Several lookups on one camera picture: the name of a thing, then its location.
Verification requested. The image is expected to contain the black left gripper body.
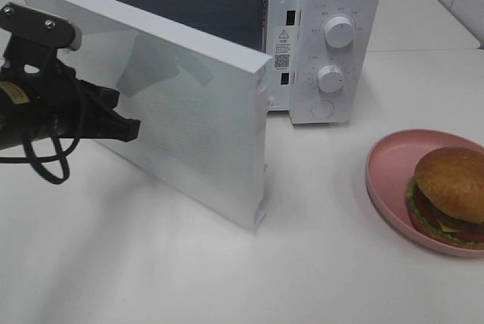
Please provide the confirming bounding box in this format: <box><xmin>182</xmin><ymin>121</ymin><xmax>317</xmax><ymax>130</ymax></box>
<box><xmin>1</xmin><ymin>32</ymin><xmax>121</xmax><ymax>141</ymax></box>

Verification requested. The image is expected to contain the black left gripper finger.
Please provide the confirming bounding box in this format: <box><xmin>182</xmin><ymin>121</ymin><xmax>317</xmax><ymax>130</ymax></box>
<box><xmin>90</xmin><ymin>106</ymin><xmax>141</xmax><ymax>142</ymax></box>

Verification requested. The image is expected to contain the white microwave door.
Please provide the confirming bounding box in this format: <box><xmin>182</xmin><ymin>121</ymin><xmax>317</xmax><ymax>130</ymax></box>
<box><xmin>25</xmin><ymin>0</ymin><xmax>270</xmax><ymax>231</ymax></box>

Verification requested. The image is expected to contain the round white door button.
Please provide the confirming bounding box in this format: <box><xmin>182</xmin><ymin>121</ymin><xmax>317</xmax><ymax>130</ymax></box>
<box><xmin>311</xmin><ymin>100</ymin><xmax>334</xmax><ymax>121</ymax></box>

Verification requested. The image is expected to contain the pink round plate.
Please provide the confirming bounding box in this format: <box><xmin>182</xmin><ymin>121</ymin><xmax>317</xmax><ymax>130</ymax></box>
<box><xmin>365</xmin><ymin>129</ymin><xmax>483</xmax><ymax>258</ymax></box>

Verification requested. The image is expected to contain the burger with lettuce and tomato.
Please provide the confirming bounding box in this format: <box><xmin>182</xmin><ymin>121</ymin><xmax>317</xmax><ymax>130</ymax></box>
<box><xmin>405</xmin><ymin>146</ymin><xmax>483</xmax><ymax>251</ymax></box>

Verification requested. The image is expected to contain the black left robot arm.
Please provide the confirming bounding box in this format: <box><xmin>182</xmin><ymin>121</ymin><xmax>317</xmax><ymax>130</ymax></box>
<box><xmin>1</xmin><ymin>36</ymin><xmax>141</xmax><ymax>148</ymax></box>

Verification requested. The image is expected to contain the white microwave oven body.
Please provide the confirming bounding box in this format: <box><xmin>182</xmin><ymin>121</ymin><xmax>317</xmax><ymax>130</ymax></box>
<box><xmin>25</xmin><ymin>0</ymin><xmax>378</xmax><ymax>124</ymax></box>

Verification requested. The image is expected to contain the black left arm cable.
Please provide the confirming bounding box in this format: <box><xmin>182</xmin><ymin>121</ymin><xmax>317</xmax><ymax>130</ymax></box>
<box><xmin>0</xmin><ymin>57</ymin><xmax>86</xmax><ymax>185</ymax></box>

